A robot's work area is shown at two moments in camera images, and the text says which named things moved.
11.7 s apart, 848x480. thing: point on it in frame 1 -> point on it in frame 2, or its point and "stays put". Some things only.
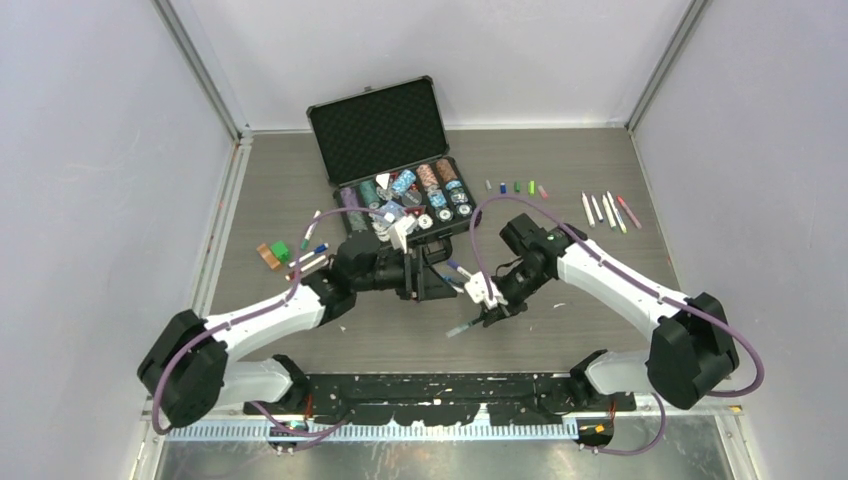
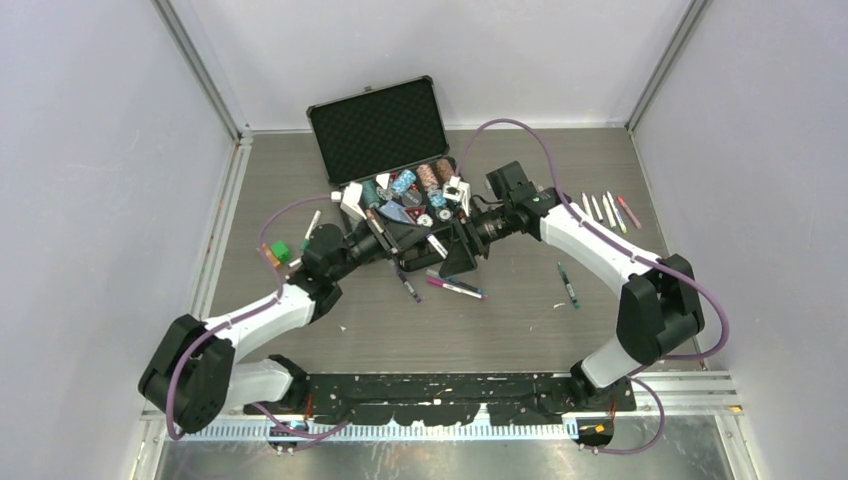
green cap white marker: (609, 213) stays put
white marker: (587, 209) stays put
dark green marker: (462, 327) -> (568, 285)
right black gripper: (501, 311) -> (459, 260)
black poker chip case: (386, 152) stays put
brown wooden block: (271, 259) stays put
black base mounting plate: (509, 399) stays put
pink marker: (620, 199) stays put
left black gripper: (420, 282) -> (395, 236)
